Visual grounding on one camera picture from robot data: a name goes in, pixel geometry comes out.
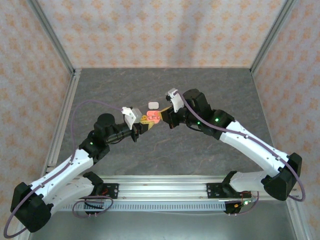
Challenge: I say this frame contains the pink earbud charging case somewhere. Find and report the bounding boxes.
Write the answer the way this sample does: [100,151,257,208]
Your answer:
[146,109,162,125]

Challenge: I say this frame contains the aluminium side rail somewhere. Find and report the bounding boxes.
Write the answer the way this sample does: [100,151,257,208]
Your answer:
[44,69,82,176]

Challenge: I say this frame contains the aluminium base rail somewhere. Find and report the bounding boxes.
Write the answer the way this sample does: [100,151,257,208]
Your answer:
[62,174,266,201]

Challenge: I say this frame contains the slotted grey cable duct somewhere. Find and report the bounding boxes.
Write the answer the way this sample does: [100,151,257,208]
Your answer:
[59,201,227,213]

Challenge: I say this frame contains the aluminium frame post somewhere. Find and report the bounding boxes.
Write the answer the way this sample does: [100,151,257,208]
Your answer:
[26,0,76,77]
[249,0,299,74]

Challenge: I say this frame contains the small circuit board with wires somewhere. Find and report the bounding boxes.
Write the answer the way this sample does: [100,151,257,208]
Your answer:
[233,196,260,210]

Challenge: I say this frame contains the aluminium frame beam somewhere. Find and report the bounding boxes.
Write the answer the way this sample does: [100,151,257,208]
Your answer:
[287,199,311,240]
[17,231,35,240]

